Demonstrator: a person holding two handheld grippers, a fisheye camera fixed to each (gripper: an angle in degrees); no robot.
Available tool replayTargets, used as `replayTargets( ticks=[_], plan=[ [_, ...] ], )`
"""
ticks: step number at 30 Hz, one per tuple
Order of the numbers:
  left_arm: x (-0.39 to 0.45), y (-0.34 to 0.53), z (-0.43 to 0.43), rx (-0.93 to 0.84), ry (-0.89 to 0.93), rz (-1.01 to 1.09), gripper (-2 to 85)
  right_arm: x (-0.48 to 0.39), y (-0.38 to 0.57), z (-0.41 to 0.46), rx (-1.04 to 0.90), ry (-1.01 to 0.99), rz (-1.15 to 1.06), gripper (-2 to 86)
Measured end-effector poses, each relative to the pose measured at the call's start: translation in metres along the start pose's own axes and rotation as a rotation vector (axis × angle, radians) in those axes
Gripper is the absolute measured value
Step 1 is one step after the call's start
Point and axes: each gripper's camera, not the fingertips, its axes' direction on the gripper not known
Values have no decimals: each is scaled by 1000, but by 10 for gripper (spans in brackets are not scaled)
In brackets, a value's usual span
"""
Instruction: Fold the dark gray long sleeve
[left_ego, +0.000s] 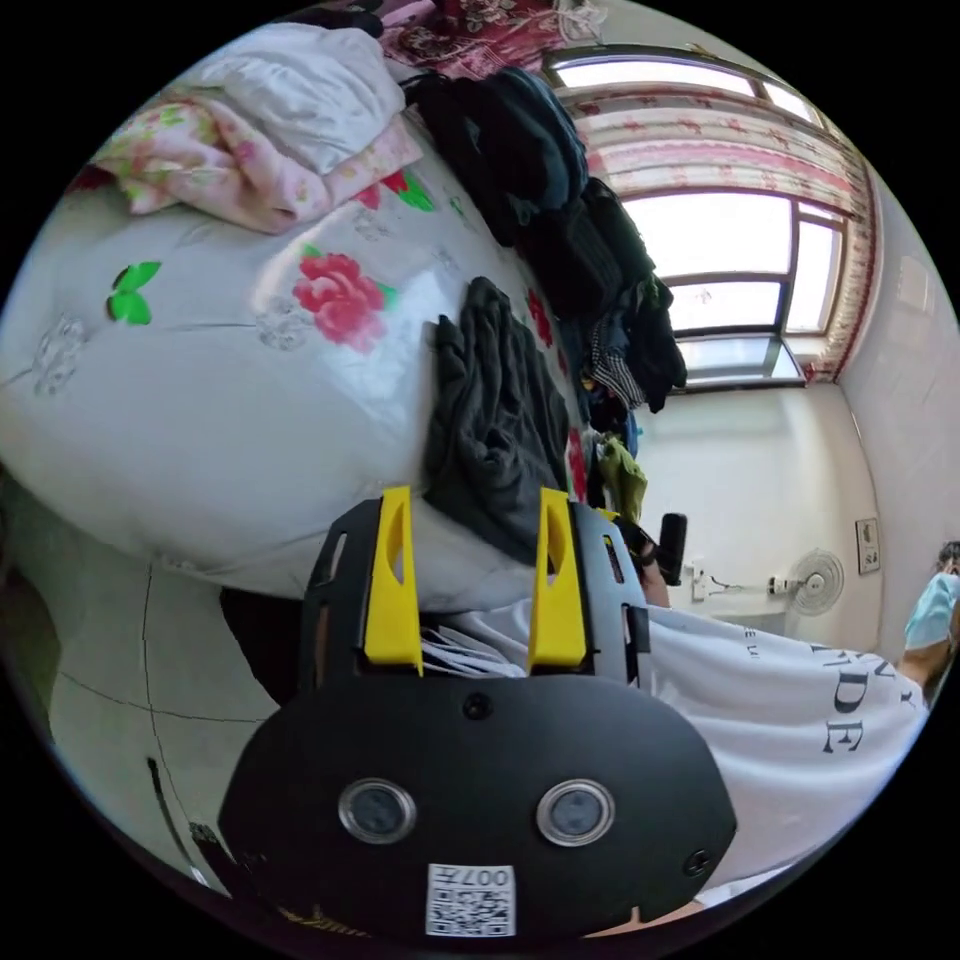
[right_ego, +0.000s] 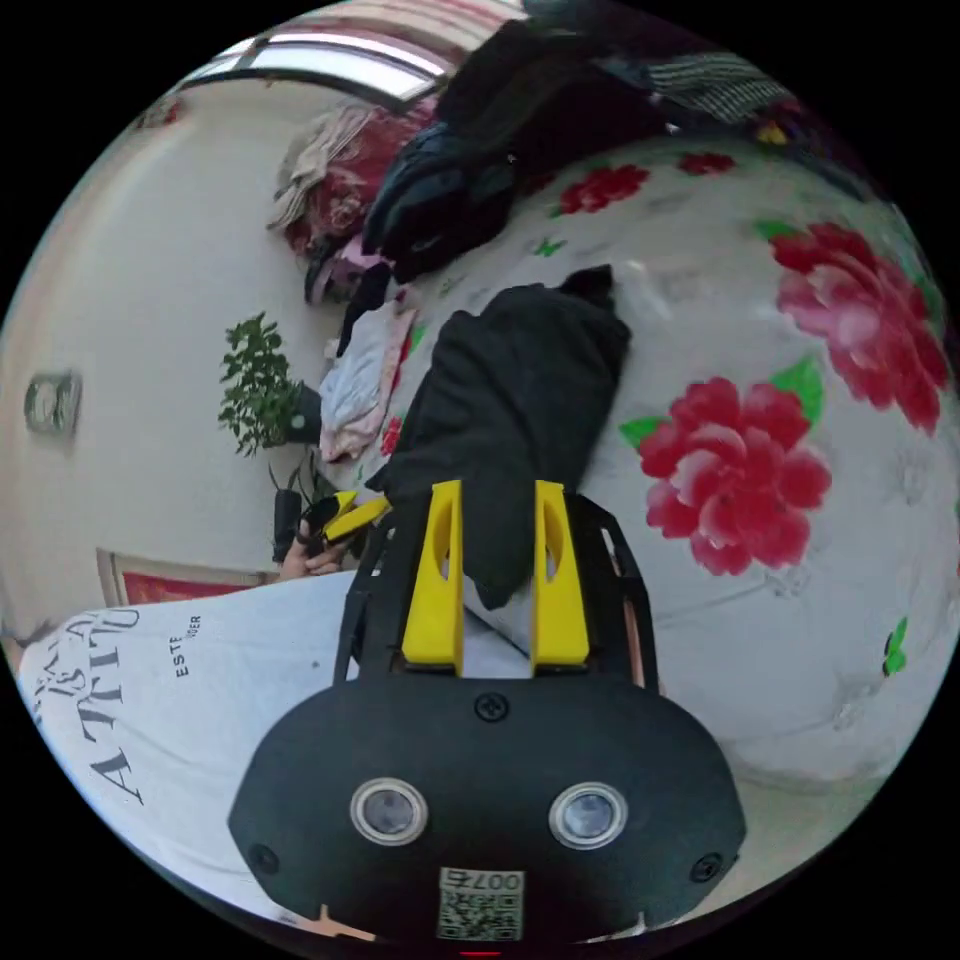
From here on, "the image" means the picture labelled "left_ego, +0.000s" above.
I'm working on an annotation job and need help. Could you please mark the bed with white flowered sheet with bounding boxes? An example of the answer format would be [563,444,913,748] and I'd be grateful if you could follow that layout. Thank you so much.
[0,112,601,610]

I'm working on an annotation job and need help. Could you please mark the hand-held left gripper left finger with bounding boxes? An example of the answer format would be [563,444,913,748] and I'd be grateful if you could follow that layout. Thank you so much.
[364,485,426,678]

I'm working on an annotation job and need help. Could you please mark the person's body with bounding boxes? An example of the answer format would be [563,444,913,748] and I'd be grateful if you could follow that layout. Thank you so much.
[418,539,960,913]

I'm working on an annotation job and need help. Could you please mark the pile of clothes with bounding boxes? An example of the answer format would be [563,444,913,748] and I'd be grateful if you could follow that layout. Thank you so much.
[403,67,689,528]

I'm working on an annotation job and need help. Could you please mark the white fan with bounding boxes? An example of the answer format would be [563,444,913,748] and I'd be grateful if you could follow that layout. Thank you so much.
[766,547,847,619]

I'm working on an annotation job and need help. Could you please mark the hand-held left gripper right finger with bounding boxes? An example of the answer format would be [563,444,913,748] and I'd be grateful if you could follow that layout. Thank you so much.
[526,487,589,675]

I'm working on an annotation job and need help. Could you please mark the dark gray long sleeve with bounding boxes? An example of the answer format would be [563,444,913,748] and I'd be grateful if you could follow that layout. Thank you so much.
[422,276,573,568]

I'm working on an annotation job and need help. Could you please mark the window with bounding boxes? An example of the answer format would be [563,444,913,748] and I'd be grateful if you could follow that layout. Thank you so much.
[545,46,853,388]

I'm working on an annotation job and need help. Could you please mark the person's right hand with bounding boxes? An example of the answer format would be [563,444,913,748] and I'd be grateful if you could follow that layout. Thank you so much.
[639,556,674,610]

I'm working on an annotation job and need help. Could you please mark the pink flowered folded blanket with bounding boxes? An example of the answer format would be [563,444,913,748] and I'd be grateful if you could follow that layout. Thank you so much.
[89,95,425,236]

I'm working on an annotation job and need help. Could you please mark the white folded quilt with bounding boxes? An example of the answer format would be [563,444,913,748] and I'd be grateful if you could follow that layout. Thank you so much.
[191,23,408,178]

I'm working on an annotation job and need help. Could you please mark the red flowered blanket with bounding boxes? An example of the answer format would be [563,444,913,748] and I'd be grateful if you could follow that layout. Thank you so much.
[378,0,610,80]

